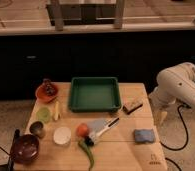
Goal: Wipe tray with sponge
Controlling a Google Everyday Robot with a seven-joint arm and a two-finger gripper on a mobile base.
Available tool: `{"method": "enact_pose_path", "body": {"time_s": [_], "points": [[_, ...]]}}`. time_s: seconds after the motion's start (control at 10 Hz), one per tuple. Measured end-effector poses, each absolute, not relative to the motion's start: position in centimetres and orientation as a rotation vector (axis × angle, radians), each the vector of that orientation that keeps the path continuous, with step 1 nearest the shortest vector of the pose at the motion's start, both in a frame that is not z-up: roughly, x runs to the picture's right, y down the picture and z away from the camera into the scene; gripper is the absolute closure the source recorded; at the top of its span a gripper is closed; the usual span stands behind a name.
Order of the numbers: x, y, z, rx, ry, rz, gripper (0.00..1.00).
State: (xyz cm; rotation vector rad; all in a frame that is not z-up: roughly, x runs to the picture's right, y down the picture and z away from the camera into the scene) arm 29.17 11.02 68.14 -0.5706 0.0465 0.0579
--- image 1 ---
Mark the orange plate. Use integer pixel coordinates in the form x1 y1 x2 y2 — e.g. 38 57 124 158
35 84 58 103

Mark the black spoon handle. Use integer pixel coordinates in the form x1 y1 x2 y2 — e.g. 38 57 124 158
6 128 21 171

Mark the yellow banana slice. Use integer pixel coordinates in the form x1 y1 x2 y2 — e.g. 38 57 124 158
53 101 60 121

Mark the green chili pepper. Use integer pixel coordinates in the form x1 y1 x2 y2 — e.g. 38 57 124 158
78 140 94 171

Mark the dark red bowl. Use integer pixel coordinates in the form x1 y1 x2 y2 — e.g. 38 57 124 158
10 134 39 164

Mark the grey cleaver knife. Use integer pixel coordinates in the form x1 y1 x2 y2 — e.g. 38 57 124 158
85 118 119 146

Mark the red tomato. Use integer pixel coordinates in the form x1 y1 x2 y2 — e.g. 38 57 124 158
76 123 89 137

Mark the blue sponge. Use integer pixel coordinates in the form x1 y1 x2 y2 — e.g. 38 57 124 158
134 129 155 143

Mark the green plastic tray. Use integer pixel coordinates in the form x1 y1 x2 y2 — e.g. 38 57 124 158
68 77 121 112

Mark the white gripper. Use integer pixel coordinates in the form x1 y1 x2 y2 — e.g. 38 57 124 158
148 87 175 126

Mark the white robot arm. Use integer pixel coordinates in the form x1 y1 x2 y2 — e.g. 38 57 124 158
148 62 195 126

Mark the dark grape bunch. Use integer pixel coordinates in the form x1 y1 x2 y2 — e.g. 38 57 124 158
43 79 56 96

